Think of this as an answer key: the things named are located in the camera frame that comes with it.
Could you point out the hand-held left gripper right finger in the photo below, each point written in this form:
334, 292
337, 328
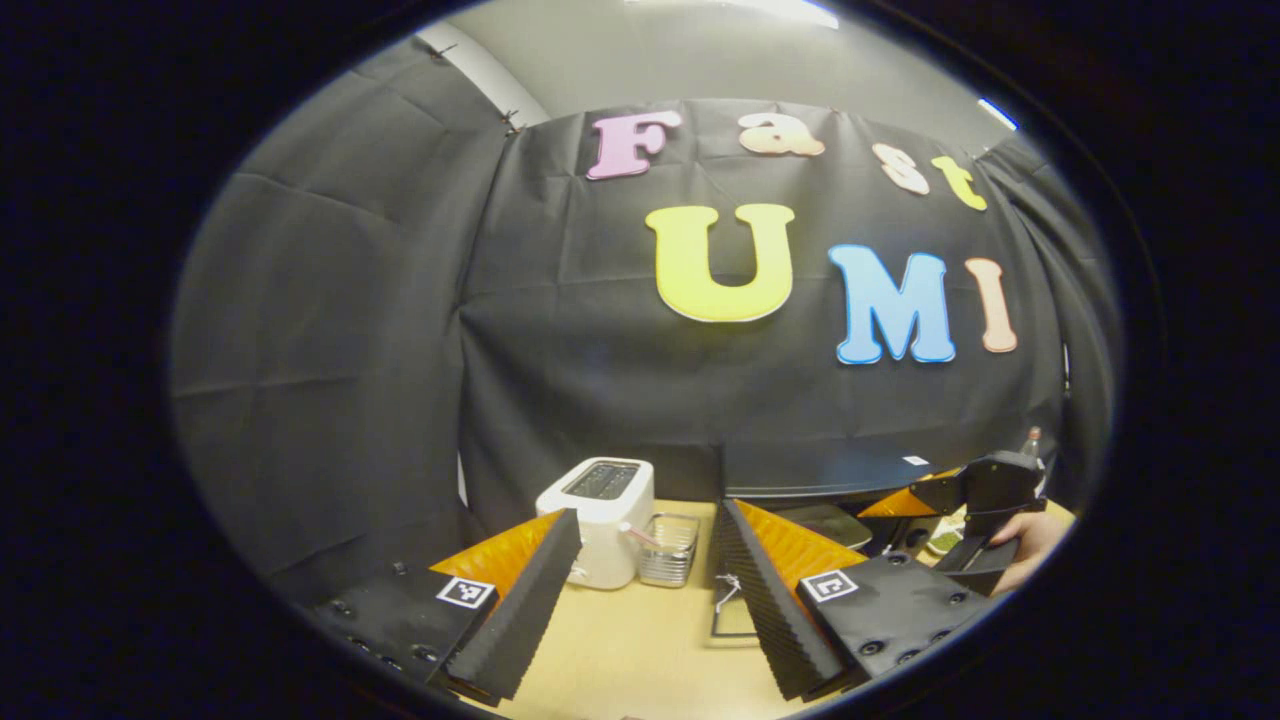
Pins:
770, 610

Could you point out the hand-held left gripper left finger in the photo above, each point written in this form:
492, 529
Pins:
520, 610

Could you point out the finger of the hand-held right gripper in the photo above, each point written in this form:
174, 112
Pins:
905, 502

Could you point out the cream rectangular tray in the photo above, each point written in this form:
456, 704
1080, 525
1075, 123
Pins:
830, 525

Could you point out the clear plastic water bottle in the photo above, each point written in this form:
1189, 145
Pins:
1031, 440

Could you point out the white divided plate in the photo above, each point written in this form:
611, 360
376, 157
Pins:
945, 542

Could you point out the white toaster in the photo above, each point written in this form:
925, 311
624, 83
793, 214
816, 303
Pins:
600, 530

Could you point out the pink thin stick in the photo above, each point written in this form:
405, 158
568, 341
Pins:
640, 537

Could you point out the black backdrop cloth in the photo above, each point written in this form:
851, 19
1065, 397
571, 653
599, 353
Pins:
600, 380

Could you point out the small ceiling light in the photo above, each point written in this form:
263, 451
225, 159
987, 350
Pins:
998, 114

